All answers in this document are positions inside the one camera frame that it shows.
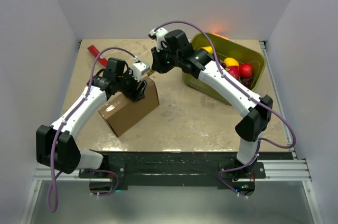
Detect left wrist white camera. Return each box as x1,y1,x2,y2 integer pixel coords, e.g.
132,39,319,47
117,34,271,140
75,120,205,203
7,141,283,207
131,62,150,82

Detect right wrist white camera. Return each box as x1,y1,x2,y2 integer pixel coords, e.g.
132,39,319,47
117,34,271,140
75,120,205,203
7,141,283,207
148,27,168,52

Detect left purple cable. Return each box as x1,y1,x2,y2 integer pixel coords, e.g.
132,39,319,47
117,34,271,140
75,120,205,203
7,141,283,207
46,46,140,213

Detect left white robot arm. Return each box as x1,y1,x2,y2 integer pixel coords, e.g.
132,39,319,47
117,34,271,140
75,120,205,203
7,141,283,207
36,58,150,178

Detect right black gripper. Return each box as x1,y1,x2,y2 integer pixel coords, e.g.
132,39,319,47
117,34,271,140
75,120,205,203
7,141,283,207
152,42,182,74

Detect yellow mango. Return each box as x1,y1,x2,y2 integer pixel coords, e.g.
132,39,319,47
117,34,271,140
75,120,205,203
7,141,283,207
202,46,214,54

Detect yellow lemon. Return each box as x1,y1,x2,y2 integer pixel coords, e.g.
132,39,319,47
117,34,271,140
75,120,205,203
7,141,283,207
224,58,239,67

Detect small dark red grapes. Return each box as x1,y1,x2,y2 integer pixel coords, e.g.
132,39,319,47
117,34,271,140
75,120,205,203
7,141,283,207
240,77,254,89

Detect pink dragon fruit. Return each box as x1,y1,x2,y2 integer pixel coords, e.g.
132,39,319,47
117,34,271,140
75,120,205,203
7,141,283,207
226,66,240,80

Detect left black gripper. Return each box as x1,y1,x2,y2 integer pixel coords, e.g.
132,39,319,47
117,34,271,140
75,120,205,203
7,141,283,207
116,68,147,102

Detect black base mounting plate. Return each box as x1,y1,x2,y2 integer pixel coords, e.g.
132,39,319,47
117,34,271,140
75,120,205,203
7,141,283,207
79,152,293,195

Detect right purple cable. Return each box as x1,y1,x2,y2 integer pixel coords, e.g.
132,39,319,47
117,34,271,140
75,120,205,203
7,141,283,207
154,20,297,198

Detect purple cable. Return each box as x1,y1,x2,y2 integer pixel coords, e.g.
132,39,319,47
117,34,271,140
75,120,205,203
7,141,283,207
46,46,140,213
154,20,297,198

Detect wrist white camera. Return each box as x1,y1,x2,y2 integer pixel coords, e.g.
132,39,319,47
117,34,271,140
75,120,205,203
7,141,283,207
148,27,168,52
131,62,150,82

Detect brown cardboard express box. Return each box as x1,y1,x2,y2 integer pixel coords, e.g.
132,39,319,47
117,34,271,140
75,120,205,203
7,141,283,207
98,77,159,137

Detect aluminium rail frame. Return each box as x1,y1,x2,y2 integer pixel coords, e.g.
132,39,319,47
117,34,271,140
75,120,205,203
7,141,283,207
34,40,312,182

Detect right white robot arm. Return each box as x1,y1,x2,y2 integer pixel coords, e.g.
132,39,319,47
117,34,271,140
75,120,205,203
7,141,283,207
148,27,273,178

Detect olive green plastic bin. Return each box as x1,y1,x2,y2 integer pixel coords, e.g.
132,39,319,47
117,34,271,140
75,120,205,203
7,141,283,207
181,32,266,106

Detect red apple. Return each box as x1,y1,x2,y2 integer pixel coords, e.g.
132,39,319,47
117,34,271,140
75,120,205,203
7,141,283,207
239,63,254,79

